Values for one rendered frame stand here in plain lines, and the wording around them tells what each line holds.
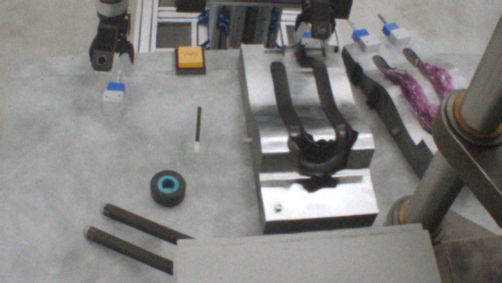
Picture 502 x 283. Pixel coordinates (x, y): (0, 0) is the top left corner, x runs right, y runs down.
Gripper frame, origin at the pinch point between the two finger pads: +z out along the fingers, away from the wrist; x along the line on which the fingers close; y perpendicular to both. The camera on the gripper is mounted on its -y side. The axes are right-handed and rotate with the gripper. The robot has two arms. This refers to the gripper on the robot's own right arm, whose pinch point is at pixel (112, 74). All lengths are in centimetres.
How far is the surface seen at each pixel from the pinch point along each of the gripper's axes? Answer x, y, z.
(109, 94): 0.9, -0.1, 7.2
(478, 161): -55, -64, -61
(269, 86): -37.9, 4.1, 4.1
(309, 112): -47.4, -3.7, 3.2
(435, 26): -135, 138, 93
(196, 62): -19.7, 14.7, 8.9
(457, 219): -63, -56, -36
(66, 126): 11.4, -7.0, 12.6
